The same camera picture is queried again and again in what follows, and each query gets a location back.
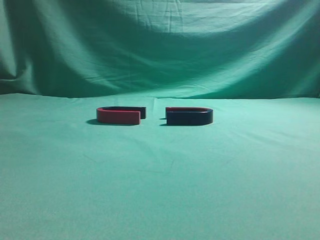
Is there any right blue-red horseshoe magnet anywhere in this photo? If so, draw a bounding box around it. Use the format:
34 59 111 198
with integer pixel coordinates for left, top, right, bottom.
165 107 214 125

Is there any left red-blue horseshoe magnet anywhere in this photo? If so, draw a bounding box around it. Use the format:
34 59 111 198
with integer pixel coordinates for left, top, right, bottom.
96 106 147 125

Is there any green cloth backdrop and cover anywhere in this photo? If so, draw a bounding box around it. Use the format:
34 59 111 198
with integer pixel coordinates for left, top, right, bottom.
0 0 320 240

